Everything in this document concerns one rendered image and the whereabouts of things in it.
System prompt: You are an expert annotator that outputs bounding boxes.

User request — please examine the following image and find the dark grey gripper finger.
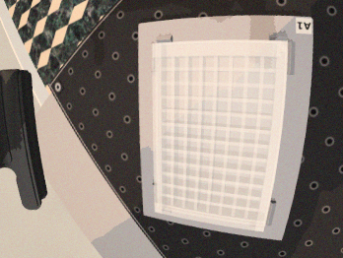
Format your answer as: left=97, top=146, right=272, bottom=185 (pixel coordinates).
left=0, top=69, right=47, bottom=210

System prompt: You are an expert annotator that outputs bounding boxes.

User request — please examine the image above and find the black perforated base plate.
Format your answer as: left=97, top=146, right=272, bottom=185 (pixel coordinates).
left=48, top=0, right=343, bottom=258

